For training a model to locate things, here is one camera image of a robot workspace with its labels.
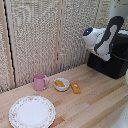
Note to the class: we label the black air fryer drawer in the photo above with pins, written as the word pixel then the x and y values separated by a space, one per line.
pixel 100 65

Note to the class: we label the small white bowl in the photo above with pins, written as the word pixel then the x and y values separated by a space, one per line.
pixel 62 87

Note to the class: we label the orange food block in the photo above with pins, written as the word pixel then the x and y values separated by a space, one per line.
pixel 75 88

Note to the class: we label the woven folding screen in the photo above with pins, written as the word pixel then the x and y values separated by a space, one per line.
pixel 33 36

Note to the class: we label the orange food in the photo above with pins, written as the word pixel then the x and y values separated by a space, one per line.
pixel 60 83

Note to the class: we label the pink ceramic mug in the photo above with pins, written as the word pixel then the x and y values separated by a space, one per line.
pixel 40 82

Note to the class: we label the white black Franka robot arm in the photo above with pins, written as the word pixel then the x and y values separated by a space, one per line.
pixel 106 36

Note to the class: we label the white floral rim plate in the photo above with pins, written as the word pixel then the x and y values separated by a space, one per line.
pixel 32 112

